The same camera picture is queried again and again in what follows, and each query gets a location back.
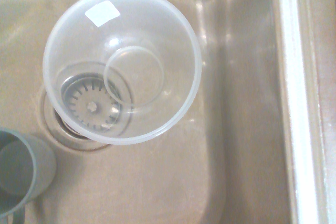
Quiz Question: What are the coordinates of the stainless steel double sink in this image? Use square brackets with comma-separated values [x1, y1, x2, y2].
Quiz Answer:
[0, 0, 330, 224]

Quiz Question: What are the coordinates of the clear glass bowl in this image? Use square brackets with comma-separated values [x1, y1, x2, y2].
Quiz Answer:
[43, 0, 203, 146]

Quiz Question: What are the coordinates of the metal sink drain strainer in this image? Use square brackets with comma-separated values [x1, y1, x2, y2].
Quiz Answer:
[39, 61, 135, 152]

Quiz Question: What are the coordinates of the grey-green plastic cup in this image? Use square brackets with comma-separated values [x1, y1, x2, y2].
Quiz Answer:
[0, 127, 57, 224]

